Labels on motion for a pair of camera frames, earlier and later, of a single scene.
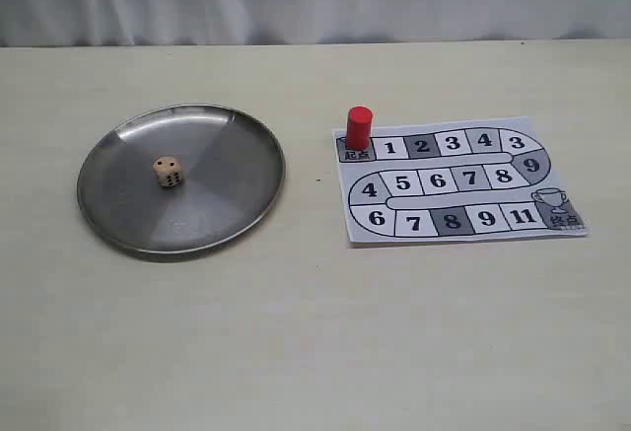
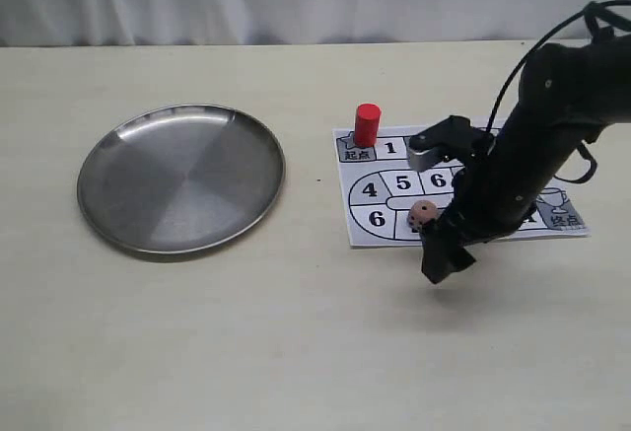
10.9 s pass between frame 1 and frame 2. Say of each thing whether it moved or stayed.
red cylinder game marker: moved
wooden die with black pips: moved
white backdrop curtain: stayed
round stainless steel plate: stayed
